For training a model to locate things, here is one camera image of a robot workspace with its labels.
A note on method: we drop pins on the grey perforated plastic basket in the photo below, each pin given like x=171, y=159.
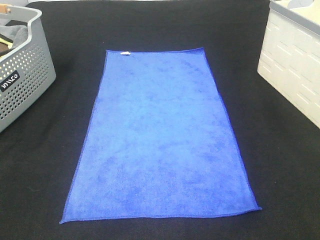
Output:
x=28, y=70

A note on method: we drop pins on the white plastic storage bin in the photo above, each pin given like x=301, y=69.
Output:
x=290, y=54

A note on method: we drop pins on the blue microfiber towel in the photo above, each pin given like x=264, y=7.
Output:
x=159, y=144

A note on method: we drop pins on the grey towel in basket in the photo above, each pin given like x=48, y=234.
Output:
x=13, y=36

